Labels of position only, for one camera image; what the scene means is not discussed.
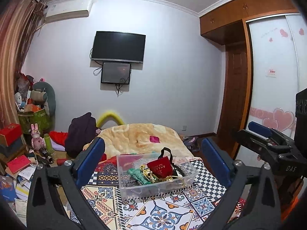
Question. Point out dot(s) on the red velvet pouch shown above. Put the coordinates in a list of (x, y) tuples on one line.
[(161, 167)]

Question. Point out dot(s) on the small black wall monitor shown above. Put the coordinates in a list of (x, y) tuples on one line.
[(116, 73)]

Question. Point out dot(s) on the striped pink curtain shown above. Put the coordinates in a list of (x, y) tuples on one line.
[(18, 24)]

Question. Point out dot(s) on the beige fleece blanket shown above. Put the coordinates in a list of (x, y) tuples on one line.
[(142, 139)]

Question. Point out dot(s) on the pink rabbit toy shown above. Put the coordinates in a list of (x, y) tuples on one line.
[(37, 142)]

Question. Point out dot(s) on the large black wall television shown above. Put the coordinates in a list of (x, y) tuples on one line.
[(118, 46)]

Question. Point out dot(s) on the green knit cloth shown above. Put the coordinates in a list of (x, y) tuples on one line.
[(137, 174)]

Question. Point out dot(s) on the red book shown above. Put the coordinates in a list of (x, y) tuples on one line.
[(18, 164)]

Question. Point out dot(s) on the black beaded item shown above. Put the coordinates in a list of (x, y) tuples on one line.
[(134, 186)]

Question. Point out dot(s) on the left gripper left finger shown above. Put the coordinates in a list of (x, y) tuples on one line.
[(44, 207)]

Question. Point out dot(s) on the red cushion on floor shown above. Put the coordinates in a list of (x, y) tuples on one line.
[(58, 137)]

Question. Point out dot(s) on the yellow curved foam tube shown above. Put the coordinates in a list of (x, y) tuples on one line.
[(109, 115)]

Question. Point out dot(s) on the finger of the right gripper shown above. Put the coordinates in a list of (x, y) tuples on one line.
[(260, 129)]

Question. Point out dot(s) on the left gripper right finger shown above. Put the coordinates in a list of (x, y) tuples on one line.
[(262, 208)]

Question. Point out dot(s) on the green storage box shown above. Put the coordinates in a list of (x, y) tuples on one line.
[(40, 118)]

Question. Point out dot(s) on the white air conditioner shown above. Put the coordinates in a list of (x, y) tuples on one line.
[(68, 10)]

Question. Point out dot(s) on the grey green plush toy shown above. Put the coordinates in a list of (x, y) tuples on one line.
[(44, 94)]

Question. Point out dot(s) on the wooden overhead cabinet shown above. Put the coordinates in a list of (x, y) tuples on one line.
[(224, 25)]

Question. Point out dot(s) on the wooden door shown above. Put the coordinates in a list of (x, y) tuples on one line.
[(234, 97)]

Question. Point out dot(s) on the clear plastic storage bin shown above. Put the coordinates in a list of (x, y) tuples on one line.
[(125, 162)]

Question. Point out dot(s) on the patterned patchwork bed cover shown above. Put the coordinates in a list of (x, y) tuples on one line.
[(184, 209)]

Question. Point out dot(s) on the grey bag on floor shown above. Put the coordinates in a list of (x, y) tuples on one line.
[(191, 143)]

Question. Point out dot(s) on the green bottle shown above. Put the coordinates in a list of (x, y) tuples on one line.
[(48, 144)]

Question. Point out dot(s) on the white sliding wardrobe door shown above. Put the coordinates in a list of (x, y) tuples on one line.
[(278, 45)]

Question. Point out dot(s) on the red gift box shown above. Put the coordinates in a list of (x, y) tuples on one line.
[(9, 134)]

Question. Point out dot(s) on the dark purple jacket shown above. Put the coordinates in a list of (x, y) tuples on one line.
[(82, 131)]

